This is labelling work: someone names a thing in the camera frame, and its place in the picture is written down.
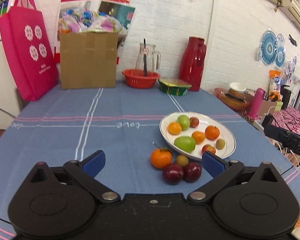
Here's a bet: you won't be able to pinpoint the red-green small apple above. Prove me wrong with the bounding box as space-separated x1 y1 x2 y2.
202 144 216 154

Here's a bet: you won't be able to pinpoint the tan longan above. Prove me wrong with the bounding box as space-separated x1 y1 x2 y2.
216 138 226 150
174 154 189 167

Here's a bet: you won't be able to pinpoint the small orange citrus fruit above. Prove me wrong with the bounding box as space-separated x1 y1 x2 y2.
191 131 206 145

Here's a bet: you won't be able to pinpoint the dark red plum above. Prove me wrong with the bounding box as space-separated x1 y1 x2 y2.
183 162 202 183
162 164 184 185

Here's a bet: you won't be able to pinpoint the red peach-like fruit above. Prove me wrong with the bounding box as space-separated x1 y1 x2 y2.
190 117 200 128

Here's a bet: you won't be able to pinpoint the pink floral cloth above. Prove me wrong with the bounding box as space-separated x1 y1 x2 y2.
273 107 300 135

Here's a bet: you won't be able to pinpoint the orange tangerine on plate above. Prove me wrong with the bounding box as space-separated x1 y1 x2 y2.
205 125 220 141

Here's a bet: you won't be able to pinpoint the tan longan on table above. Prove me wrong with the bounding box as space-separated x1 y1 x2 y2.
174 154 189 167

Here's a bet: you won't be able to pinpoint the white round plate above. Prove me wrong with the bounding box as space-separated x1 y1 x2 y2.
159 112 237 160

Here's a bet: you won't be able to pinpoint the tangerine with stem and leaf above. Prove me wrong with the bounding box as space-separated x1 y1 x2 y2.
150 142 172 170

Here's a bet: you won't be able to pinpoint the blue striped tablecloth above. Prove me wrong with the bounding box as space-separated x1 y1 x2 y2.
0 83 300 239

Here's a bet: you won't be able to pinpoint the pink thermos bottle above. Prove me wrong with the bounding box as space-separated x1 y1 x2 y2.
247 88 265 119

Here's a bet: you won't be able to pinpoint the orange snack bag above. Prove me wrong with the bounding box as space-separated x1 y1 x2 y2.
269 70 281 94

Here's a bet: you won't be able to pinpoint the green foil bowl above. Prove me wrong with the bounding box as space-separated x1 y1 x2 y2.
158 77 192 96

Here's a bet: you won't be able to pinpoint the blue paper fan decoration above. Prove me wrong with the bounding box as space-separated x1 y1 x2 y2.
256 29 286 68

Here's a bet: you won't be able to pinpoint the red thermos jug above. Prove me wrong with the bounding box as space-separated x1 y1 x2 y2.
178 37 207 92

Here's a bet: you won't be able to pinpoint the red plastic basket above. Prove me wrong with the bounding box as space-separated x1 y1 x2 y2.
122 69 160 89

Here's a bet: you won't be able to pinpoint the brown cardboard box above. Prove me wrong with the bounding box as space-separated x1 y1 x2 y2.
60 32 118 89

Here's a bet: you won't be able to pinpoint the glass pitcher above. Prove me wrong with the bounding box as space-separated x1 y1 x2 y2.
135 43 161 72

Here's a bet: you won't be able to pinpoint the black stirrer in pitcher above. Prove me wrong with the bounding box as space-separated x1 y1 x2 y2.
143 38 147 76

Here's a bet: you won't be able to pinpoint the floral cloth in box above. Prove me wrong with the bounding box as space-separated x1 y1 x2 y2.
57 8 128 40

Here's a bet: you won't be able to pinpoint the pink tote bag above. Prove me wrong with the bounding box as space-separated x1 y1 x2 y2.
0 0 58 101

